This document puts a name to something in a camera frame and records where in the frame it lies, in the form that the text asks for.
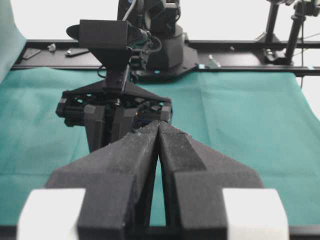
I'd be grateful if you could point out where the green table cloth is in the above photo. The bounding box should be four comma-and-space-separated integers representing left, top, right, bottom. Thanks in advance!
0, 0, 320, 226

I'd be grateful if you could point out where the black camera stand pole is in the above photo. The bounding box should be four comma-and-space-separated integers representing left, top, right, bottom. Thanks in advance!
256, 0, 280, 44

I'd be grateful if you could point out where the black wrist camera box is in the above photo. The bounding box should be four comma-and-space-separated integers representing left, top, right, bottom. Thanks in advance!
66, 19, 144, 69

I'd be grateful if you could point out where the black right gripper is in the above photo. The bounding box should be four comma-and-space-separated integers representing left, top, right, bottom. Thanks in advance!
56, 66, 173, 152

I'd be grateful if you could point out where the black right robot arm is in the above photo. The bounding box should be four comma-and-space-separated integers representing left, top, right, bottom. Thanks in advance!
47, 0, 264, 240

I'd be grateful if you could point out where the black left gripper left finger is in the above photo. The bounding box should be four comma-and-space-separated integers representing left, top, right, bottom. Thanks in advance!
45, 121, 160, 240

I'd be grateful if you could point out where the black table frame rail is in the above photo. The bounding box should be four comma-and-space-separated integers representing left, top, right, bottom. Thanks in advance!
12, 40, 320, 79

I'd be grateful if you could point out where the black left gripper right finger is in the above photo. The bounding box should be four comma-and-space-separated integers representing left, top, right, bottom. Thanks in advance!
158, 122, 264, 240

